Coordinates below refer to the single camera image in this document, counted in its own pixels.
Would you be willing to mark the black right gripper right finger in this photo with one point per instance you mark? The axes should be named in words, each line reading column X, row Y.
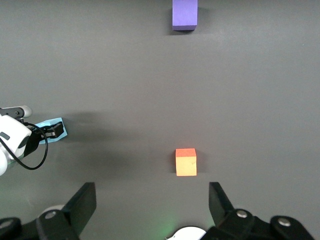
column 220, row 207

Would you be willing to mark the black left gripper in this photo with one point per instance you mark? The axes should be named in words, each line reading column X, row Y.
column 33, row 140

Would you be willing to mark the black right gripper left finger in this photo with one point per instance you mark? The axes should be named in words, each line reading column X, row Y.
column 80, row 207

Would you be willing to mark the light blue foam block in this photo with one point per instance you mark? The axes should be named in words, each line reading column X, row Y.
column 46, row 123

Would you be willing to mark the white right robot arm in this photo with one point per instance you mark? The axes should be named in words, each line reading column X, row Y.
column 187, row 233

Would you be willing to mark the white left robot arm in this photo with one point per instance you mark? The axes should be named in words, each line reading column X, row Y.
column 10, row 130

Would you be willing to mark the orange foam block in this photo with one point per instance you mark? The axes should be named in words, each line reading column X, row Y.
column 186, row 165

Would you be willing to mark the purple foam block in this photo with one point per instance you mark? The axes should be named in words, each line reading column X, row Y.
column 185, row 13

